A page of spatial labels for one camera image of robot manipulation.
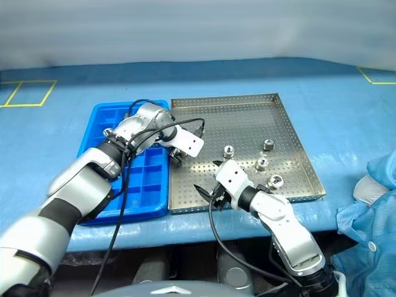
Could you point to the metal nut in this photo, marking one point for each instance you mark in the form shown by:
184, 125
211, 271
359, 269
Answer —
268, 144
275, 181
228, 151
262, 163

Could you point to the dark grey rounded shape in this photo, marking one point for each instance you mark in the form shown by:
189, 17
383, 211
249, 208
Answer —
235, 269
151, 270

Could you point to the perforated steel tray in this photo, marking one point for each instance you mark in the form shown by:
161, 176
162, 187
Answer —
241, 123

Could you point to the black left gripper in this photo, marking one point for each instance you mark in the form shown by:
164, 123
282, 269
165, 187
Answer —
175, 154

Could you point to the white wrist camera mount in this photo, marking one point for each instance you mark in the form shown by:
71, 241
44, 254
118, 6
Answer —
232, 179
190, 143

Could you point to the blue plastic compartment tray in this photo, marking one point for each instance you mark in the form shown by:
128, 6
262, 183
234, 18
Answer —
151, 185

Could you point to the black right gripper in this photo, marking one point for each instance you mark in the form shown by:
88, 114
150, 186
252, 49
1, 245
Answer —
221, 199

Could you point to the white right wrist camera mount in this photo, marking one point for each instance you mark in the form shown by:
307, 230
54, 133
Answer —
232, 179

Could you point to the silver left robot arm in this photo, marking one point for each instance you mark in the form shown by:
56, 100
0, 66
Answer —
77, 182

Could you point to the metal nut centre left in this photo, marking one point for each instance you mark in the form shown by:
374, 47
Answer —
228, 151

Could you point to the grey robot torso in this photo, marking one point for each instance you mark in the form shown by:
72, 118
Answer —
173, 290

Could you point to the metal nut top right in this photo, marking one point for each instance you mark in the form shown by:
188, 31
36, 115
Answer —
268, 144

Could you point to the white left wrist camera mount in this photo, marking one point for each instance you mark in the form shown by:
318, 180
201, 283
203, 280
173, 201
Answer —
190, 143

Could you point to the person in blue gown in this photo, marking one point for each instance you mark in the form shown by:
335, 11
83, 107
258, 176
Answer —
371, 238

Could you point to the metal nut lower right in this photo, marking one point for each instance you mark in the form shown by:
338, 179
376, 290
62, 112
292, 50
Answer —
275, 181

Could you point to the white gloved person hand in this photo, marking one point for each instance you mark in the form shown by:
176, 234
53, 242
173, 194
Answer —
368, 189

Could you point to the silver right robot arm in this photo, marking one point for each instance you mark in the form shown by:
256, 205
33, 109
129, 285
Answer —
278, 213

